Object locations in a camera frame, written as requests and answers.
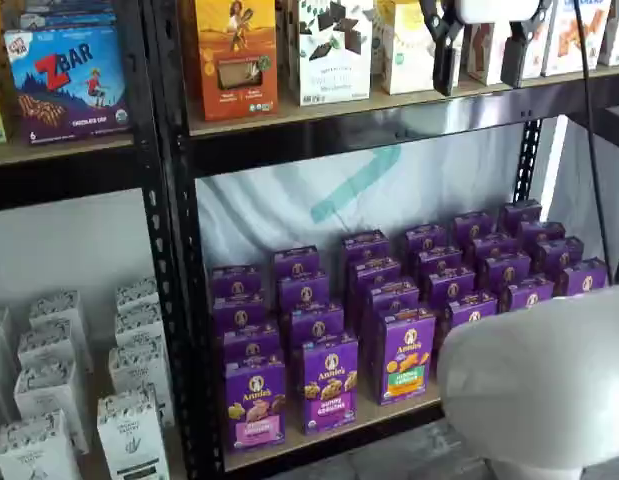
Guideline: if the purple box pink patch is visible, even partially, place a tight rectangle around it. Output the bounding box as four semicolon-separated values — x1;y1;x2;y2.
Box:
224;353;287;452

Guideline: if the blue Z Bar box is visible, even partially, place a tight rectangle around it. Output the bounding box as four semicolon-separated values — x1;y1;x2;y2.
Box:
17;0;118;32
3;24;131;145

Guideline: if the purple box green patch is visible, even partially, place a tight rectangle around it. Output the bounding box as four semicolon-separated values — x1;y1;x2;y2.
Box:
375;307;437;406

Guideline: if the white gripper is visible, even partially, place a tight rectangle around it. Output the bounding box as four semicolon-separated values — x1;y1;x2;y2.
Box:
419;0;553;97

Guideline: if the white sheet with teal mark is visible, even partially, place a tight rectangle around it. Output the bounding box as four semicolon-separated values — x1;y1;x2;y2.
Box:
196;115;615;301

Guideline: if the purple box yellow patch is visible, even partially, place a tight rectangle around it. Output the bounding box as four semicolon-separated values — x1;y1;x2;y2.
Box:
445;292;499;332

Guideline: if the purple box violet patch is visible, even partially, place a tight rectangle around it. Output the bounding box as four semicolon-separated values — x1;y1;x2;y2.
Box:
301;329;360;436

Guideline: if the orange Revival snack box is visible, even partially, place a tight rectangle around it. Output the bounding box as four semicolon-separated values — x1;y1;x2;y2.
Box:
194;0;280;122

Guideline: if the white cracker box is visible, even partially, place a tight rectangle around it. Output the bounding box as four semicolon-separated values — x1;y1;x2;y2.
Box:
597;0;619;67

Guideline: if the purple box maroon patch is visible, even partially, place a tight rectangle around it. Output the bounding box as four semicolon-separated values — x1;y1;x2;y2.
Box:
500;276;556;312

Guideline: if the white Sweet Thins box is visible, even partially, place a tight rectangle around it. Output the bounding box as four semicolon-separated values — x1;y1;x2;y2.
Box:
297;0;375;107
287;0;303;95

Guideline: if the black metal shelf rack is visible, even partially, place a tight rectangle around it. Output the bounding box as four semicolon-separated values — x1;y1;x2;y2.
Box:
143;0;619;480
0;0;164;480

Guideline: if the orange pretzel crackers box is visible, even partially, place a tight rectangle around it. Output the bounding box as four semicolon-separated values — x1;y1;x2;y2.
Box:
465;20;541;85

